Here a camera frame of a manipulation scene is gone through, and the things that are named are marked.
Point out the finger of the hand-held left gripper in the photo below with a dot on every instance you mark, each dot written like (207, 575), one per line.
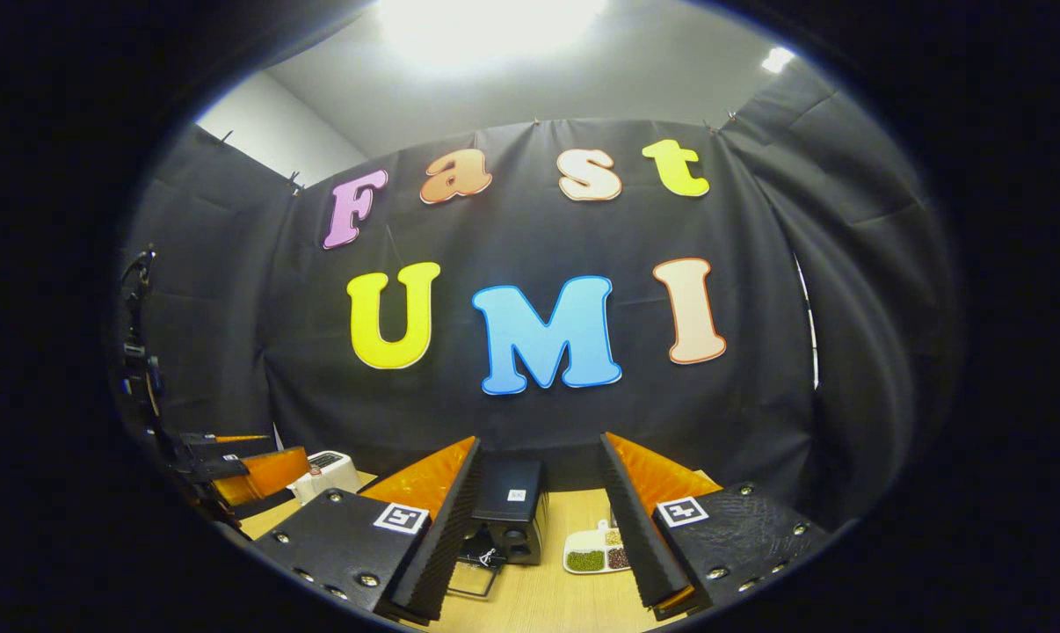
(222, 438)
(266, 473)

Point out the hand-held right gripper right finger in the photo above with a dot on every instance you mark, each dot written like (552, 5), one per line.
(640, 536)

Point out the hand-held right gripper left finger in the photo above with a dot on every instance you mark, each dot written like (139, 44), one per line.
(442, 545)

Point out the black electric oven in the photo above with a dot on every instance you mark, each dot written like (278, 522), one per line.
(512, 492)

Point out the yellow soybean pile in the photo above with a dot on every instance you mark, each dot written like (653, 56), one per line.
(613, 537)

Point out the dark red bean pile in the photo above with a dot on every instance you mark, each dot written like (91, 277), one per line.
(618, 558)

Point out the white divided dish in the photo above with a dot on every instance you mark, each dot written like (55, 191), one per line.
(583, 538)

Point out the green mung bean pile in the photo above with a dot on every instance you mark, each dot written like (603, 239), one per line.
(585, 561)

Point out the white toaster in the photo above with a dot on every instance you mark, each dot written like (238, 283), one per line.
(337, 475)

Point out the black backdrop cloth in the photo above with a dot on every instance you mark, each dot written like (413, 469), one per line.
(512, 422)

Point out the large ceiling light panel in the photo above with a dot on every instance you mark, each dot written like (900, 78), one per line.
(486, 31)

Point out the small ceiling light panel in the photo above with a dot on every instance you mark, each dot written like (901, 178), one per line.
(777, 60)

